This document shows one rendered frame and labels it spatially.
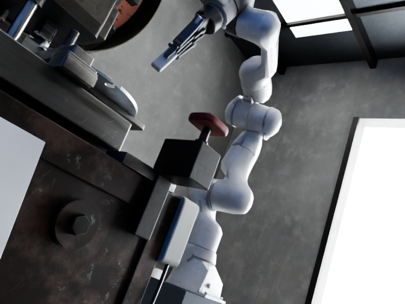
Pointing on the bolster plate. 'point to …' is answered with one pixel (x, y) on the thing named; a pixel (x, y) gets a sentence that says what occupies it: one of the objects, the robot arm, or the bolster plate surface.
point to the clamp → (72, 61)
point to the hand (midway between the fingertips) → (164, 60)
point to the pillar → (21, 19)
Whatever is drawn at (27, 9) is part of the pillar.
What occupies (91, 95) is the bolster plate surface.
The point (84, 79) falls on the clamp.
